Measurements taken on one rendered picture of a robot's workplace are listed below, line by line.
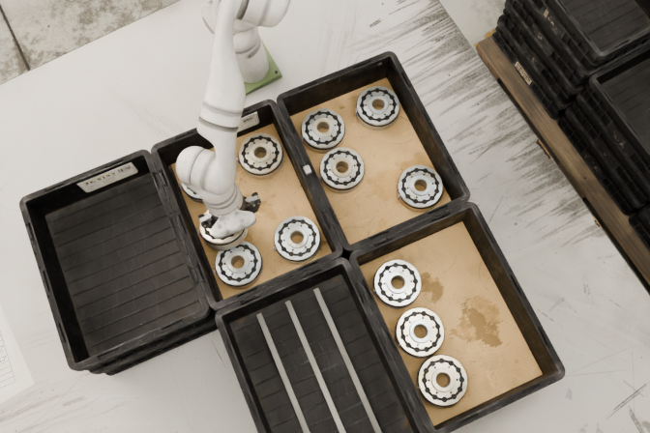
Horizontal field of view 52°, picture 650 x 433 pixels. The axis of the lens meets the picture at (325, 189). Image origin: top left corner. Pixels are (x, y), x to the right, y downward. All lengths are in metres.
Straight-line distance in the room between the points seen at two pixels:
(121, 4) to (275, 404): 1.89
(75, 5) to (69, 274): 1.57
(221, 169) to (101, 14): 1.81
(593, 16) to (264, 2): 1.39
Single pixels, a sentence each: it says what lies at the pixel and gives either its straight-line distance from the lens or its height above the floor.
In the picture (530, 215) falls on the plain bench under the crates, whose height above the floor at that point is 0.70.
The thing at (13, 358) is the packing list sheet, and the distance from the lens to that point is 1.77.
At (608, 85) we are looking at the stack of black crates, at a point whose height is 0.38.
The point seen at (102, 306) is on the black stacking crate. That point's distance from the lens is 1.57.
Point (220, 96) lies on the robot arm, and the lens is 1.14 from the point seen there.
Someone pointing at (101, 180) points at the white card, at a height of 0.89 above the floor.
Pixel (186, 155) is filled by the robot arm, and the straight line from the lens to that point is 1.19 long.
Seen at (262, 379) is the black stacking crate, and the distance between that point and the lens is 1.48.
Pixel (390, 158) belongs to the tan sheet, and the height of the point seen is 0.83.
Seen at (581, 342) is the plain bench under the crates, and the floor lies 0.70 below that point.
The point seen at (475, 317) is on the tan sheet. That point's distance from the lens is 1.51.
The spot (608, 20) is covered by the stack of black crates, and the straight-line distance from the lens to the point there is 2.31.
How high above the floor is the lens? 2.30
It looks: 71 degrees down
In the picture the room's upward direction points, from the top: 3 degrees counter-clockwise
